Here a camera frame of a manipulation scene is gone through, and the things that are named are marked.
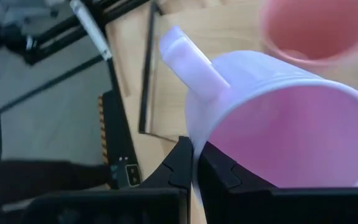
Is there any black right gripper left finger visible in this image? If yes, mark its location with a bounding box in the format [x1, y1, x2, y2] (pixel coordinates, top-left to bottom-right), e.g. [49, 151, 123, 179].
[20, 136, 194, 224]

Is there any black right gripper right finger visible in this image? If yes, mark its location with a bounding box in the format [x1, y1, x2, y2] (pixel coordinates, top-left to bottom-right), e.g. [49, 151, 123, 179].
[197, 141, 358, 224]

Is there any lilac plastic mug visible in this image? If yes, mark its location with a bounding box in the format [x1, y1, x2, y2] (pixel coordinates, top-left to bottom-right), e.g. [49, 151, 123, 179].
[158, 25, 358, 206]

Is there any pink ribbed plastic cup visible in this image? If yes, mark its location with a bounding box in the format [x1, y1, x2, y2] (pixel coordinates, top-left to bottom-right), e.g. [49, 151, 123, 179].
[259, 0, 358, 68]

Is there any black box with striped edge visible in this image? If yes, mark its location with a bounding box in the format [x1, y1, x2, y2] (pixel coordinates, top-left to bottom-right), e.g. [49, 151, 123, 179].
[97, 90, 143, 190]

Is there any white cable sleeve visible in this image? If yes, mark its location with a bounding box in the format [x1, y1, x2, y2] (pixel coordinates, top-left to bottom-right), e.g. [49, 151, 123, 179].
[69, 0, 114, 62]

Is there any black aluminium table frame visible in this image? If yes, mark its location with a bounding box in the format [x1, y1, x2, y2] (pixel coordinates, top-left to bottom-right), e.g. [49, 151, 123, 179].
[0, 0, 155, 114]

